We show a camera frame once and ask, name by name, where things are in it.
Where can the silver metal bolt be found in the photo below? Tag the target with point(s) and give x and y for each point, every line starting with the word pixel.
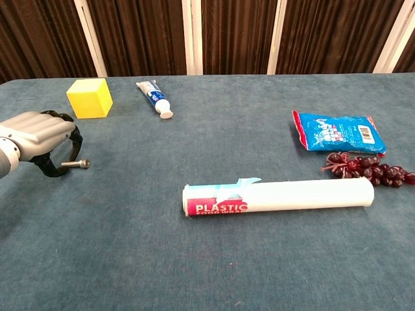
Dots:
pixel 76 164

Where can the plastic food wrap roll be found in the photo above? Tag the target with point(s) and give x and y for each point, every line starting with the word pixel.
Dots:
pixel 291 196

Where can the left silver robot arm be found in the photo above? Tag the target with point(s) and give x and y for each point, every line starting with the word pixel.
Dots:
pixel 6 158

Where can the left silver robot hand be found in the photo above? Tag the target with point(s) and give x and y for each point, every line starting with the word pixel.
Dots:
pixel 39 133

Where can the dark red grape bunch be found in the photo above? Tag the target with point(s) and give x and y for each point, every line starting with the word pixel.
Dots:
pixel 373 170

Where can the yellow cube block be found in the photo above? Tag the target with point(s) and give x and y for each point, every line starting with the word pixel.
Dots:
pixel 89 100

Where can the blue snack bag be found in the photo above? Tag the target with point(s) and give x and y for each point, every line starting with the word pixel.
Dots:
pixel 337 133

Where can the brown pleated curtain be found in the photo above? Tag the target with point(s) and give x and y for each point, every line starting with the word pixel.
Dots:
pixel 236 35

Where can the white vertical frame post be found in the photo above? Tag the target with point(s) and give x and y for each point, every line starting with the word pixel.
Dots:
pixel 276 37
pixel 390 39
pixel 194 37
pixel 90 37

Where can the blue white toothpaste tube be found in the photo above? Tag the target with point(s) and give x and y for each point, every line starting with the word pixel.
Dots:
pixel 157 98

